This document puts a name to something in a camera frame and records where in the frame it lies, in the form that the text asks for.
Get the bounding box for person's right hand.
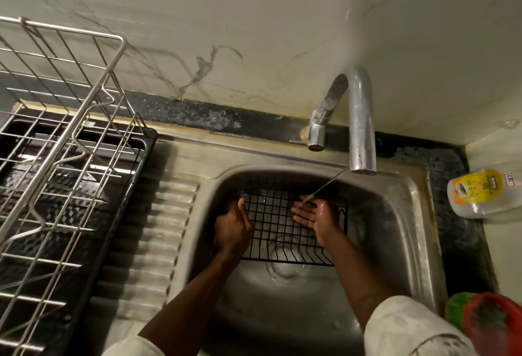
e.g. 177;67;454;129
290;199;341;247

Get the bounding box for person's left hand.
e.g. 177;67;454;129
214;198;254;258

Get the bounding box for person's left forearm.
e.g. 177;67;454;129
138;246;246;356

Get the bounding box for person's right forearm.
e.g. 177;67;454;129
320;231;408;330

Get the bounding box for thin water stream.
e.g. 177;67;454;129
301;168;352;206

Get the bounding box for stainless steel sink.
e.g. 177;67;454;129
79;132;450;356

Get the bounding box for round sink drain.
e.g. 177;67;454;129
266;236;314;284

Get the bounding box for chrome kitchen faucet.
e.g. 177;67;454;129
289;66;377;176

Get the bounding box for black plastic drip tray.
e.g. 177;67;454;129
0;106;158;356

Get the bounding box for white right sleeve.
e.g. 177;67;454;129
364;295;479;356

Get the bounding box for white sleeve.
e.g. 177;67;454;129
364;295;479;356
101;335;166;356

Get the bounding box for clear yellow-labelled dish soap bottle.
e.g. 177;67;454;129
446;168;522;219

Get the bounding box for green scrub pad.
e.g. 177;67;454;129
444;292;479;333

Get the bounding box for white left sleeve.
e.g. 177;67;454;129
101;335;166;356

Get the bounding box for red plastic bowl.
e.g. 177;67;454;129
462;292;522;356

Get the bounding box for black wire sink grid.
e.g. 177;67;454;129
238;186;350;267

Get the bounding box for steel wire dish rack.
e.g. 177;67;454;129
0;15;148;356

